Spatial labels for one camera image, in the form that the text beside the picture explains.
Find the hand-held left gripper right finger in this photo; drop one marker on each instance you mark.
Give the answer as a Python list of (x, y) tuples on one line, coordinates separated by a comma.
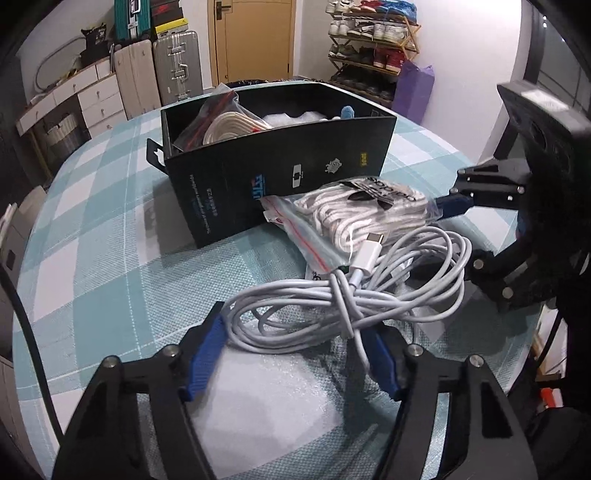
[(381, 364)]

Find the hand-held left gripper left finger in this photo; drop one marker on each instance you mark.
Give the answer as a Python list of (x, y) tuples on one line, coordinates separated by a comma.
[(203, 364)]

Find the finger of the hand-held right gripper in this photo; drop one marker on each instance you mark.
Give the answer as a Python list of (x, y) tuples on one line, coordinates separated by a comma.
[(501, 272), (455, 205)]

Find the bag of white laces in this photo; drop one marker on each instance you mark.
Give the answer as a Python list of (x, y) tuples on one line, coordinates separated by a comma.
[(332, 217)]

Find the black cardboard box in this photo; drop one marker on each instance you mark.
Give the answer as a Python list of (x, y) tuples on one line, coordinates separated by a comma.
[(277, 184)]

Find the white foam piece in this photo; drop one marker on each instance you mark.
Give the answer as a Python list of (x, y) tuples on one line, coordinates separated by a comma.
[(286, 121)]

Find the purple bag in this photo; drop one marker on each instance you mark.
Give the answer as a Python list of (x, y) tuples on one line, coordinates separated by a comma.
[(413, 92)]

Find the teal checkered tablecloth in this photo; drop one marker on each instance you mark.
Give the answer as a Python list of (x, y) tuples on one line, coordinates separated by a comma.
[(115, 258)]

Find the wooden shoe rack with shoes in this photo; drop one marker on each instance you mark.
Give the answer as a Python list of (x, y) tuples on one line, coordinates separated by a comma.
[(369, 30)]

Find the wooden door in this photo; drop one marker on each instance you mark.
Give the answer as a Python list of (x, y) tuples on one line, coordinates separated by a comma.
[(258, 41)]

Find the wicker basket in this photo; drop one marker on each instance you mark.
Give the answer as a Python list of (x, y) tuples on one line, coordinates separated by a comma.
[(62, 134)]

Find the white drawer desk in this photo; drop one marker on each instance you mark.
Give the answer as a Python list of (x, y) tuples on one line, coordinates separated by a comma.
[(99, 97)]

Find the beige suitcase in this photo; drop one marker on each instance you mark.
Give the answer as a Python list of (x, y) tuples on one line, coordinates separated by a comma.
[(136, 81)]

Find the silver suitcase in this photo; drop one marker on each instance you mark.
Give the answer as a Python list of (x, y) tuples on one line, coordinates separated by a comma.
[(178, 69)]

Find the yellow black shoe box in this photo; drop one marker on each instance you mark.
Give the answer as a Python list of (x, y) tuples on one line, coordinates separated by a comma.
[(170, 27)]

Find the black bag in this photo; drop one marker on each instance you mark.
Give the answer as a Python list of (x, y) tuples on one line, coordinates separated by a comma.
[(94, 44)]

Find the black red shoe box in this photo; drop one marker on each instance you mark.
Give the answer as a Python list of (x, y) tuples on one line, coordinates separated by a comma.
[(167, 9)]

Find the teal suitcase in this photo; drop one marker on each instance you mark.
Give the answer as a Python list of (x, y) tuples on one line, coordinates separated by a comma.
[(131, 21)]

